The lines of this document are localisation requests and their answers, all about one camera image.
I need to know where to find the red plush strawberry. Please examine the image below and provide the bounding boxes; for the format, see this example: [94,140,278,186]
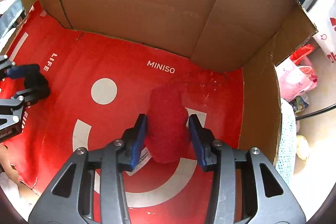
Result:
[145,86,190,164]

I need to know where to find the black pompom scrunchie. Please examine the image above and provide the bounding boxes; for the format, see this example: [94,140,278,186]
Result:
[24,72,50,105]

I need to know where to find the person's left hand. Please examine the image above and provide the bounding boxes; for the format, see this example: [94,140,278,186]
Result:
[0,145,20,185]

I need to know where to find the pink red plastic bags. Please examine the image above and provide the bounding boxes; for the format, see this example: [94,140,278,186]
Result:
[275,44,318,102]

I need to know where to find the brown cardboard box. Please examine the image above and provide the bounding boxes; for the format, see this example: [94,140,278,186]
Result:
[1,0,317,223]

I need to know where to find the white bag red characters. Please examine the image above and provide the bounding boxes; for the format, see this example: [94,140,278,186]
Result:
[314,2,336,63]

